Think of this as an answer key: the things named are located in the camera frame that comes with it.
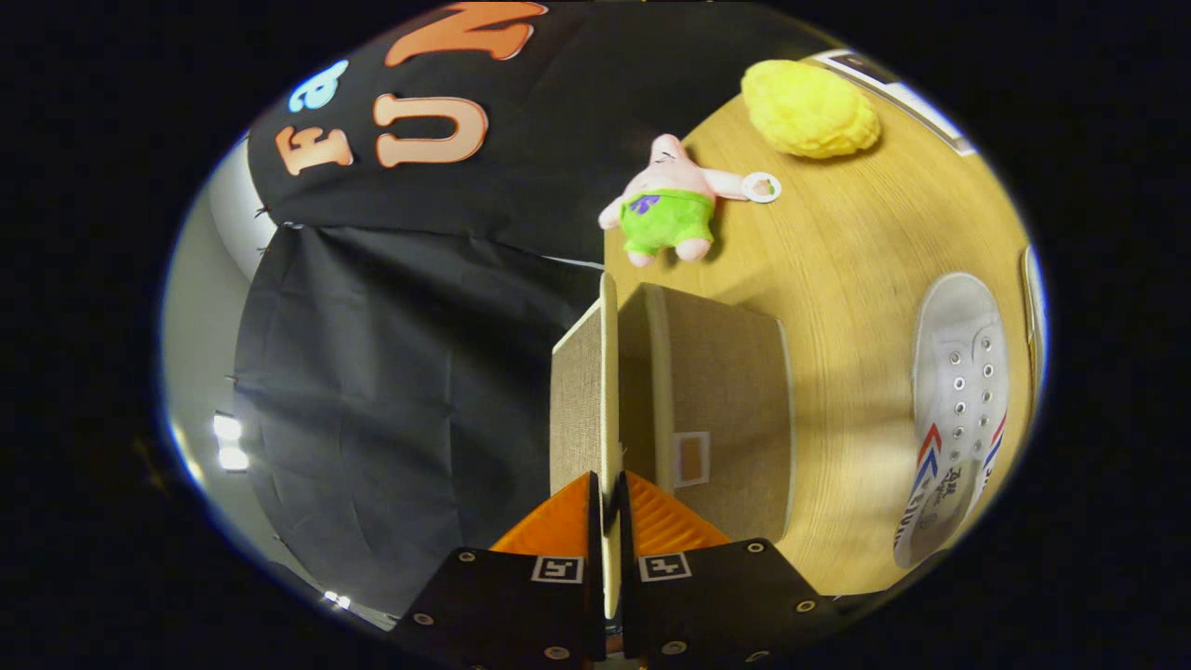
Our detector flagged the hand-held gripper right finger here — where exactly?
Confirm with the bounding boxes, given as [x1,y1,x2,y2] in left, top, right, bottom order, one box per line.
[620,471,840,670]

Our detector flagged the white portrait book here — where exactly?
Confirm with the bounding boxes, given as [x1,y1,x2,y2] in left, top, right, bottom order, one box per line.
[805,48,978,157]

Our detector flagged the pink starfish plush toy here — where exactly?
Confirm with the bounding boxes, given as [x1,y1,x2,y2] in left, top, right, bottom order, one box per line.
[598,133,783,269]

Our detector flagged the plain black curtain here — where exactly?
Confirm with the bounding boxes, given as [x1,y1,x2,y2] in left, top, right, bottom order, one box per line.
[233,223,606,615]

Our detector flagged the black backdrop cloth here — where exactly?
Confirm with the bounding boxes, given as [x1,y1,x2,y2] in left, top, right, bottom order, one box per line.
[247,0,838,266]

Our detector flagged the yellow round plush toy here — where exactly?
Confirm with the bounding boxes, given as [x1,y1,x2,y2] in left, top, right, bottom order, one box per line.
[742,59,881,159]

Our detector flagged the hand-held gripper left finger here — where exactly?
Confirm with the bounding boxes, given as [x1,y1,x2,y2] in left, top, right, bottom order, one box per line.
[391,471,607,670]

